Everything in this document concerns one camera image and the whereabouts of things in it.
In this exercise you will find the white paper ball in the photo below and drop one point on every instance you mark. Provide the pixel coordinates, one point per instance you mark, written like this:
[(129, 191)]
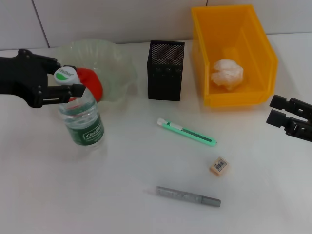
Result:
[(228, 74)]

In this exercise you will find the clear bottle with green label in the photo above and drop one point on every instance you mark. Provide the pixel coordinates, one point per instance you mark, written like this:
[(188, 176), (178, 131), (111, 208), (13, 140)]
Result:
[(83, 122)]

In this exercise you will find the green utility knife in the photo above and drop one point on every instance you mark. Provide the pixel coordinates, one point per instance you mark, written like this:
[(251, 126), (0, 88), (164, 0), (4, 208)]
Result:
[(187, 132)]

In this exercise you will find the beige eraser with barcode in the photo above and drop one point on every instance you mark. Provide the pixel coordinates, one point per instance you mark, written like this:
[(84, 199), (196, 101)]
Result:
[(219, 166)]

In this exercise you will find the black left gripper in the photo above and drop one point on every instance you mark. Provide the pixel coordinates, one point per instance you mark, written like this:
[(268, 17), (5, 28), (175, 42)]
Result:
[(22, 75)]

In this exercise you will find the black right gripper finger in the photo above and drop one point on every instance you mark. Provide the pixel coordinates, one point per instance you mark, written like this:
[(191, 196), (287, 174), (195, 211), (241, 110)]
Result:
[(290, 106), (297, 128)]

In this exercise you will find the grey marker pen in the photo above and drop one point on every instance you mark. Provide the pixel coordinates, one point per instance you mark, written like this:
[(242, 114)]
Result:
[(182, 195)]

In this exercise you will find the translucent green fruit plate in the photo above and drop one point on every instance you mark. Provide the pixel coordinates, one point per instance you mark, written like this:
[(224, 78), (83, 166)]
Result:
[(112, 63)]

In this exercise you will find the red-orange toy orange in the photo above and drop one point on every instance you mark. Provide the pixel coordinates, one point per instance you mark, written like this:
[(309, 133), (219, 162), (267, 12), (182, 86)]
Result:
[(93, 80)]

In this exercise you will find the black mesh pen holder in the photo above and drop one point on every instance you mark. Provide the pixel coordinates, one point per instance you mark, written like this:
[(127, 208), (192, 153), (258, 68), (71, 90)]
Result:
[(165, 80)]

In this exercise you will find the yellow plastic storage bin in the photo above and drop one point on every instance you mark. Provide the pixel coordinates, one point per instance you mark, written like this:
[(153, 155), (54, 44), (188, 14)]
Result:
[(253, 44)]

